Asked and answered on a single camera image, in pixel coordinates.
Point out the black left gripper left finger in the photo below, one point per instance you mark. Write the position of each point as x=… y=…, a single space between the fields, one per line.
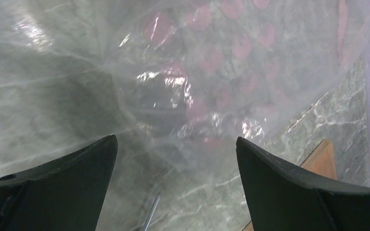
x=65 y=194

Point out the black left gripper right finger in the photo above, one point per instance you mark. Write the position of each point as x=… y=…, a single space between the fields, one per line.
x=348 y=205

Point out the clear zip top bag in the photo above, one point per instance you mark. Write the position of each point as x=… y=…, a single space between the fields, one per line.
x=177 y=82

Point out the yellow handled screwdriver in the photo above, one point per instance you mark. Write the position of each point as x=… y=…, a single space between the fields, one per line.
x=151 y=213

